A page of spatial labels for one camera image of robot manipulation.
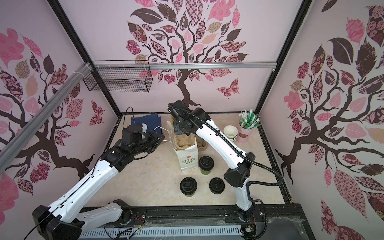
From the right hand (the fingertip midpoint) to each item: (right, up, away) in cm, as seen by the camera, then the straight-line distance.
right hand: (180, 126), depth 74 cm
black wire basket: (-41, +33, +20) cm, 56 cm away
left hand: (-7, -6, -2) cm, 9 cm away
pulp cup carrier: (+1, -8, +1) cm, 8 cm away
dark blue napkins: (-24, +3, +32) cm, 40 cm away
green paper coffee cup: (+14, -27, +11) cm, 32 cm away
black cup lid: (+13, -20, +6) cm, 25 cm away
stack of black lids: (+19, -33, +7) cm, 39 cm away
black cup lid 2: (+4, -30, -2) cm, 30 cm away
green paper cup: (+5, -36, +2) cm, 37 cm away
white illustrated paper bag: (+4, -16, +3) cm, 17 cm away
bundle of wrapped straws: (+42, +4, +20) cm, 47 cm away
